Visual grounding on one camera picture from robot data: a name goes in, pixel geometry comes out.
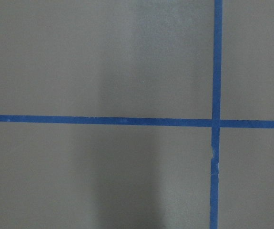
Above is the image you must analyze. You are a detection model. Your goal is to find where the horizontal blue tape line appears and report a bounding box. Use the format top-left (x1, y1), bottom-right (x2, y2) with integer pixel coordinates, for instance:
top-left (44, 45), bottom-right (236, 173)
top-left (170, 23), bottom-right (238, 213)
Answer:
top-left (0, 114), bottom-right (274, 129)

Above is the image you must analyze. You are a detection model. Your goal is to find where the vertical blue tape line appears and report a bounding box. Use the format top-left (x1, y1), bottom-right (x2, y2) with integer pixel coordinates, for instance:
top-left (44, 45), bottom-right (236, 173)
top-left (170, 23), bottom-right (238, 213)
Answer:
top-left (209, 0), bottom-right (223, 229)

